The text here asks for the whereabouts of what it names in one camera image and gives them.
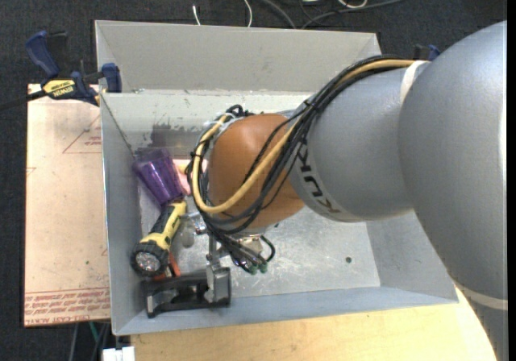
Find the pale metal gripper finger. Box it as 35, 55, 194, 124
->
181, 216, 206, 248
204, 252, 232, 306

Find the yellow and black flashlight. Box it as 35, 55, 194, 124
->
129, 200, 189, 278

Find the black stapler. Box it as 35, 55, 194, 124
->
139, 272, 231, 319

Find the small orange thing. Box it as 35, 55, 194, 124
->
152, 251, 181, 282

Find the pink soft thing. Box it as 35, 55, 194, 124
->
173, 157, 210, 196

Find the clear purple cup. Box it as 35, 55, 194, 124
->
131, 147, 191, 208

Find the grey metal bin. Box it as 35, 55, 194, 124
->
94, 19, 459, 337

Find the brown cardboard board red print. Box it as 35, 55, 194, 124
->
23, 83, 112, 328

